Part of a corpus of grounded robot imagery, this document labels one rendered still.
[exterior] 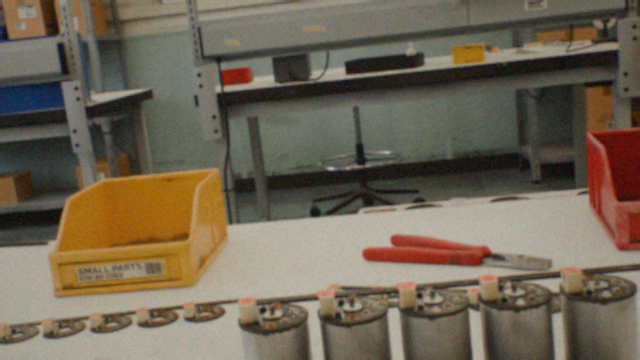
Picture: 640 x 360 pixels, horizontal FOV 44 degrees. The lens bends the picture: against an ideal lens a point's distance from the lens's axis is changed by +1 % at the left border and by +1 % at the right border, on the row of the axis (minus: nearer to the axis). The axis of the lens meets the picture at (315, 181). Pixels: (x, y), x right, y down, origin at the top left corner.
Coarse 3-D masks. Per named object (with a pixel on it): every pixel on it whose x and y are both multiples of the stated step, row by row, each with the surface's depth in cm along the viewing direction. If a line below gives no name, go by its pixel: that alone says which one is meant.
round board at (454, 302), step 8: (416, 296) 28; (424, 296) 28; (440, 296) 28; (448, 296) 28; (456, 296) 28; (464, 296) 28; (400, 304) 28; (416, 304) 27; (424, 304) 27; (440, 304) 27; (448, 304) 27; (456, 304) 27; (464, 304) 27; (400, 312) 27; (408, 312) 27; (416, 312) 27; (424, 312) 27; (432, 312) 26; (440, 312) 26; (448, 312) 26; (456, 312) 26
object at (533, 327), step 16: (480, 304) 27; (496, 320) 27; (512, 320) 26; (528, 320) 26; (544, 320) 26; (496, 336) 27; (512, 336) 26; (528, 336) 26; (544, 336) 27; (496, 352) 27; (512, 352) 27; (528, 352) 26; (544, 352) 27
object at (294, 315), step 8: (272, 304) 29; (280, 304) 29; (288, 304) 29; (296, 304) 29; (264, 312) 28; (288, 312) 28; (296, 312) 28; (304, 312) 28; (240, 320) 28; (256, 320) 27; (264, 320) 27; (272, 320) 27; (280, 320) 27; (288, 320) 27; (296, 320) 27; (304, 320) 27; (240, 328) 27; (248, 328) 27; (256, 328) 27; (264, 328) 27; (272, 328) 27; (280, 328) 27; (288, 328) 27
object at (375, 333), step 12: (348, 312) 27; (324, 324) 27; (360, 324) 27; (372, 324) 27; (384, 324) 27; (324, 336) 27; (336, 336) 27; (348, 336) 27; (360, 336) 27; (372, 336) 27; (384, 336) 27; (324, 348) 27; (336, 348) 27; (348, 348) 27; (360, 348) 27; (372, 348) 27; (384, 348) 27
